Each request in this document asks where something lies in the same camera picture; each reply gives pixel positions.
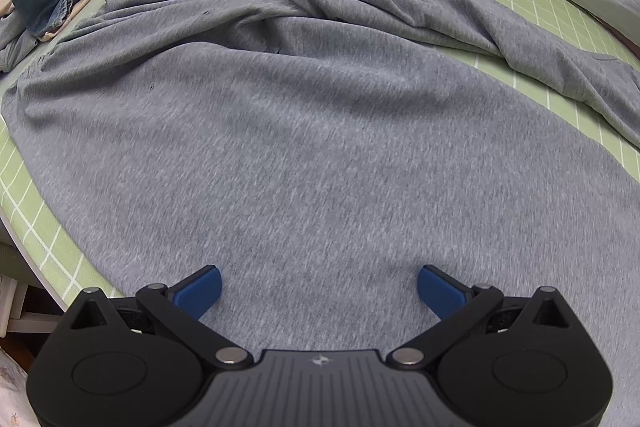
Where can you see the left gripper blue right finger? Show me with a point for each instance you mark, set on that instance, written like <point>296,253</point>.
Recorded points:
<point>460,310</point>

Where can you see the grey hoodie garment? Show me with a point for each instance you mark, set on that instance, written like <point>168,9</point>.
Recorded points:
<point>16,42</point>

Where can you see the grey sweatpants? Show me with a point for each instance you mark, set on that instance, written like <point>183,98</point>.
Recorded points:
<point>320,151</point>

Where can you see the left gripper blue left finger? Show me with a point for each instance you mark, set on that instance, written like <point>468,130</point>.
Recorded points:
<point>177,310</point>

